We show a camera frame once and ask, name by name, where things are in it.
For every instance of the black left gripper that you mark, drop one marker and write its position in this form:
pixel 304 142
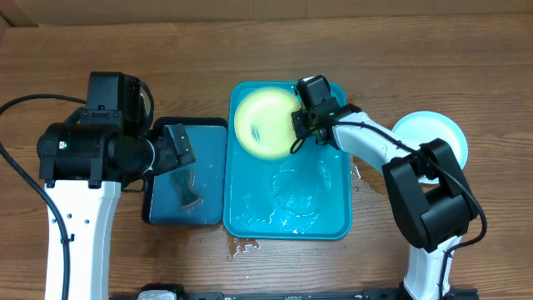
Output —
pixel 171 157

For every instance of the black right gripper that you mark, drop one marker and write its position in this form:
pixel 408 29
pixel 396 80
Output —
pixel 304 122

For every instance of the yellow plate with blue stain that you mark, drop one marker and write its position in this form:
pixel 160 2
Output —
pixel 263 123

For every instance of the light blue plate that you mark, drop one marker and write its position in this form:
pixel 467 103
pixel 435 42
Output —
pixel 425 126

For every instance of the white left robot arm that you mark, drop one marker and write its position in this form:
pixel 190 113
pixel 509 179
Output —
pixel 85 168

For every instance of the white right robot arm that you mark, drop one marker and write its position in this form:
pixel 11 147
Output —
pixel 431 201

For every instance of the black water tray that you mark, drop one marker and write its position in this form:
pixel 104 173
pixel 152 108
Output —
pixel 208 136

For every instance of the teal serving tray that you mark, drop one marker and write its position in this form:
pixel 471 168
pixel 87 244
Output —
pixel 302 196

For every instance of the brown cardboard backdrop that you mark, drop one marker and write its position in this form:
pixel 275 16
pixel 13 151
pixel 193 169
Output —
pixel 23 13

